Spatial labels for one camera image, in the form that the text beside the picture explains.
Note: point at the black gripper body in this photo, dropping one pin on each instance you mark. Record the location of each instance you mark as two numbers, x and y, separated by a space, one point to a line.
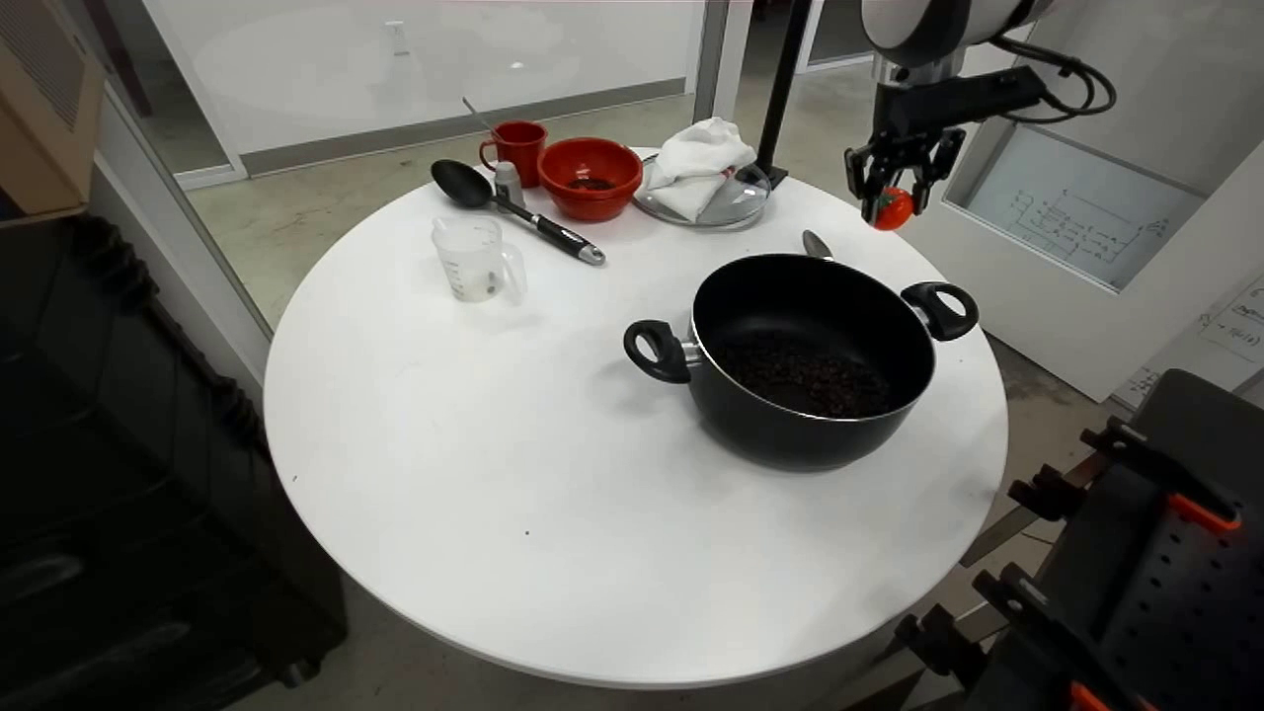
915 119

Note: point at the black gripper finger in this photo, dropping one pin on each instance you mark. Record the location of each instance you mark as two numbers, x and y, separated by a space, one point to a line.
943 171
861 178

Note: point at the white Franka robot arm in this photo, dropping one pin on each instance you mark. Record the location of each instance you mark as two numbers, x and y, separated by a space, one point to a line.
923 27

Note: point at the black tripod pole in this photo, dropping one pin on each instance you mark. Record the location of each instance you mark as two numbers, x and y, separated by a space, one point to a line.
788 82

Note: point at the round glass lid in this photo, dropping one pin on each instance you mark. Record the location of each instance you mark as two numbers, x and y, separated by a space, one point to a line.
736 207

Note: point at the grey printed poster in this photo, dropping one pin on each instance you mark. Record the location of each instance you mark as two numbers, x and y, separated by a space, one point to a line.
1090 211

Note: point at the white cloth with red print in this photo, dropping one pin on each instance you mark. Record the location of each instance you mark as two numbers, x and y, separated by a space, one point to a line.
695 161

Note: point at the red bowl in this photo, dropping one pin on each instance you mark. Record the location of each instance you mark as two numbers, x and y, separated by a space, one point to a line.
565 198

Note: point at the red cup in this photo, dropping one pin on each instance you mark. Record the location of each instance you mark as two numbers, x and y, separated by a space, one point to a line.
524 142

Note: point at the small white shaker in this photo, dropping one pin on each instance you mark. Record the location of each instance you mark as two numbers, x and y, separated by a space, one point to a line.
507 174

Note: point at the black clamp with orange trigger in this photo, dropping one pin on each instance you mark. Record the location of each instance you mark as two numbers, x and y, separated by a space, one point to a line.
1040 635
1158 481

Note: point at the clear plastic cup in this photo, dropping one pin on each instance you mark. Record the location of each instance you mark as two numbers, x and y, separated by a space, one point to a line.
470 260

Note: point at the black ladle spoon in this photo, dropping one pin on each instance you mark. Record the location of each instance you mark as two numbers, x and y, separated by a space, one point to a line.
458 183

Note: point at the black perforated base board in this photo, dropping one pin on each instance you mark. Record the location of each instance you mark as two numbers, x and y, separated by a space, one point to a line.
1185 605

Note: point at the black drawer cabinet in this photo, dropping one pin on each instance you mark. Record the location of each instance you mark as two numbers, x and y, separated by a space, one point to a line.
106 458

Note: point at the cardboard box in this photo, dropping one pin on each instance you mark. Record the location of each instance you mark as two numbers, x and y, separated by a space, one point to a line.
41 142

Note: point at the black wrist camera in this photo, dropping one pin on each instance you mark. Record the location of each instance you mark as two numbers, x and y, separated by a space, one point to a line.
1007 96

